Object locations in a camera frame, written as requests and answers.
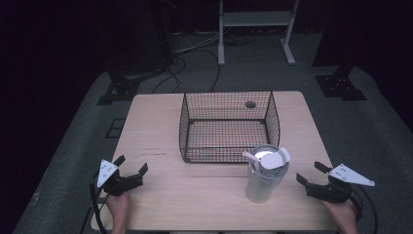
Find black wire basket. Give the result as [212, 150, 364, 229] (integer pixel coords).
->
[178, 90, 282, 165]

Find black floor cable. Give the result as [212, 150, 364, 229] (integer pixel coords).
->
[150, 48, 222, 96]

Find white metal desk frame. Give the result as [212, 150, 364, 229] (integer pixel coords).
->
[217, 0, 300, 67]

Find black stand base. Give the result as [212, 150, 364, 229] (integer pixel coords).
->
[96, 72, 142, 106]
[314, 64, 368, 102]

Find black floor tape rectangle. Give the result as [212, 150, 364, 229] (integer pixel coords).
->
[104, 118, 127, 139]

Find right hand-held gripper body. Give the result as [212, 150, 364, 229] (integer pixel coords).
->
[305, 163, 376, 205]

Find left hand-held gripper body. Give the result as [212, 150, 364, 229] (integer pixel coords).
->
[96, 159, 144, 197]

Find steel tumbler with straw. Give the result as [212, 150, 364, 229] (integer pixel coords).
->
[242, 143, 292, 205]

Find person's right hand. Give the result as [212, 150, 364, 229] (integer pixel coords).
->
[322, 197, 359, 234]

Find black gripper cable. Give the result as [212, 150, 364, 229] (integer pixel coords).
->
[350, 184, 380, 234]
[89, 174, 110, 234]

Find white floor cables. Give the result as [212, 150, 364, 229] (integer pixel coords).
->
[173, 29, 225, 56]

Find person's left hand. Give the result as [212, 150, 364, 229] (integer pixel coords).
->
[105, 191, 132, 234]

